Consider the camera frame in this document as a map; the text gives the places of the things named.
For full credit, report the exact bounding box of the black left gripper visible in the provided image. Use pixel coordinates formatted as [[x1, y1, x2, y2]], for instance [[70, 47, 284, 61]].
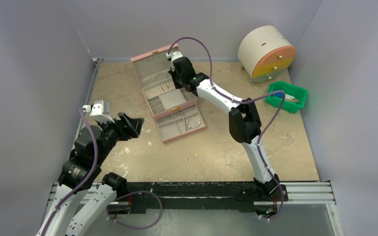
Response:
[[94, 112, 143, 164]]

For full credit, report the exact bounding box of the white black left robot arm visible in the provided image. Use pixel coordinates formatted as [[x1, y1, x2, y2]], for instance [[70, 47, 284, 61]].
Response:
[[37, 108, 145, 236]]

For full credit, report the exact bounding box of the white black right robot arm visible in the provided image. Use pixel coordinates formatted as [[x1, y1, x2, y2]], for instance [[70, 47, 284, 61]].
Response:
[[166, 52, 280, 200]]

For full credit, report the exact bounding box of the pink jewelry box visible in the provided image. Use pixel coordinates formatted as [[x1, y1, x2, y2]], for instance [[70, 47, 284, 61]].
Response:
[[130, 45, 197, 120]]

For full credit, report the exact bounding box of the pink jewelry box drawer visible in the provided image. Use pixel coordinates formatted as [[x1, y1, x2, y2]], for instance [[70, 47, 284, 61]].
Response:
[[156, 105, 206, 144]]

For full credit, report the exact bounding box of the round white drawer cabinet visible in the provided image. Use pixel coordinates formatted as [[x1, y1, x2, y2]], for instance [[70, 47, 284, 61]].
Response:
[[238, 25, 296, 85]]

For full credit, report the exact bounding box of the blue block in bin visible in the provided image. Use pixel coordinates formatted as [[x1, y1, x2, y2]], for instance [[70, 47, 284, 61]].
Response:
[[273, 91, 285, 99]]

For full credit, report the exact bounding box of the white tool in bin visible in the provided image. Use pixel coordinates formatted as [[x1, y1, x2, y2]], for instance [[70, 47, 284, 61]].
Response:
[[285, 94, 300, 103]]

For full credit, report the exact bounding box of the green plastic bin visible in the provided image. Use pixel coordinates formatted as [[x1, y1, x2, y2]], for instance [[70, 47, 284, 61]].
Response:
[[268, 81, 308, 114]]

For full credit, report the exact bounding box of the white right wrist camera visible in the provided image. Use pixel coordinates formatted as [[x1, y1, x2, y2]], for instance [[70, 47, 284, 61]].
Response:
[[166, 51, 183, 62]]

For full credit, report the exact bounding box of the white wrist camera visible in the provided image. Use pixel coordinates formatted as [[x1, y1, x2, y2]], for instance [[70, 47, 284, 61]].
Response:
[[166, 51, 183, 62], [82, 100, 114, 123]]

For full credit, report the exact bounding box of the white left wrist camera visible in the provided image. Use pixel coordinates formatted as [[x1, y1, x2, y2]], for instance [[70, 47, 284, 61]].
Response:
[[82, 100, 114, 123]]

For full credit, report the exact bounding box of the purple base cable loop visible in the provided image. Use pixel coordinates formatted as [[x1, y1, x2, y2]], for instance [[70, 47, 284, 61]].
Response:
[[106, 191, 161, 230]]

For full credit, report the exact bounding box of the aluminium table frame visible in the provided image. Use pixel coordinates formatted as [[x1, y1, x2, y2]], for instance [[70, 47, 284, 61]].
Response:
[[47, 58, 336, 206]]

